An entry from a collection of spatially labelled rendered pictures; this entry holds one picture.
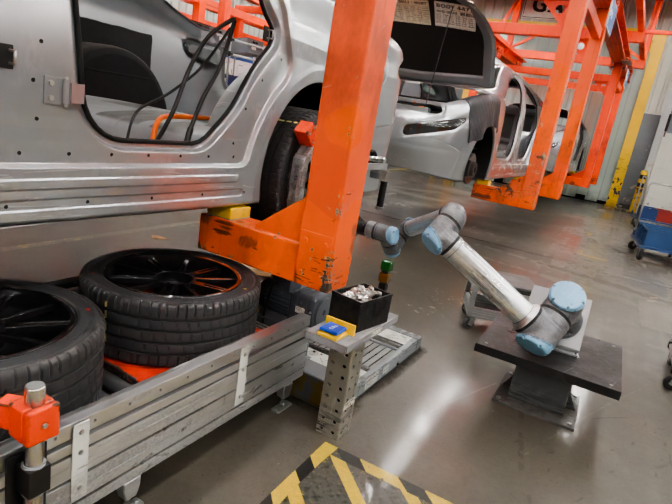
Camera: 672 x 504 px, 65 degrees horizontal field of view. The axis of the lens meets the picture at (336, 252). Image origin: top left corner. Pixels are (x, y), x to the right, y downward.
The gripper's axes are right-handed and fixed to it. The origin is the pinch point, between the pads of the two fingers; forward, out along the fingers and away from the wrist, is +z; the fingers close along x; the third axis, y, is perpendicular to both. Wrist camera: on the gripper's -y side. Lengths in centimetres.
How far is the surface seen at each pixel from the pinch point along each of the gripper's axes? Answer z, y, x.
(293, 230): -26, -61, -50
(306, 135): -6, -64, -3
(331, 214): -43, -70, -44
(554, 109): -43, 175, 306
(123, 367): -8, -73, -125
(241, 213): 6, -55, -46
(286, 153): 2, -59, -12
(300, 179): -6, -51, -18
